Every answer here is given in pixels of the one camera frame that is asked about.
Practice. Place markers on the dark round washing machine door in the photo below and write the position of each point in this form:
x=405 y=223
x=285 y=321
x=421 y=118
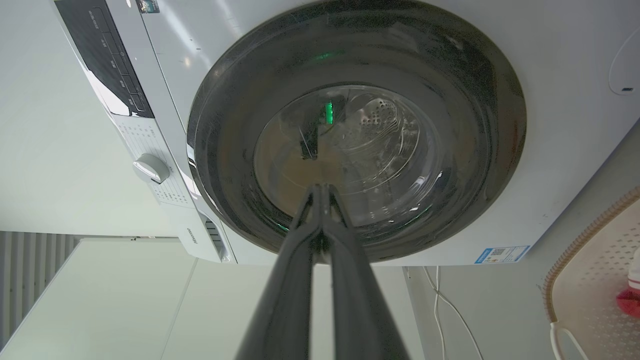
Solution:
x=360 y=115

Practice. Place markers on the blue energy label sticker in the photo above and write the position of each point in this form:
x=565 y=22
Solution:
x=501 y=254

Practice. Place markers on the red and white garment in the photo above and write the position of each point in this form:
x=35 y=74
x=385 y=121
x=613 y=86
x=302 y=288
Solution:
x=631 y=295

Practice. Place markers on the beige perforated laundry basket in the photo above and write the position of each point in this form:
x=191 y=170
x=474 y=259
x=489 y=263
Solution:
x=595 y=285

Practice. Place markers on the grey slatted radiator panel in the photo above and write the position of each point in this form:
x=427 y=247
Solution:
x=30 y=270

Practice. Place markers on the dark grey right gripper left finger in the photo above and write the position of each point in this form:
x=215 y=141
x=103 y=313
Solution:
x=285 y=300

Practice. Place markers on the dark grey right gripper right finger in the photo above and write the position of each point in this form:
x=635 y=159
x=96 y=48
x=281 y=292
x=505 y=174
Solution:
x=360 y=300

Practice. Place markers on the silver washing machine dial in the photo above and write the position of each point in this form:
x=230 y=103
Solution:
x=151 y=168

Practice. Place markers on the white front-loading washing machine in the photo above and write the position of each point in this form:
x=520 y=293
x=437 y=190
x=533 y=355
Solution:
x=550 y=125

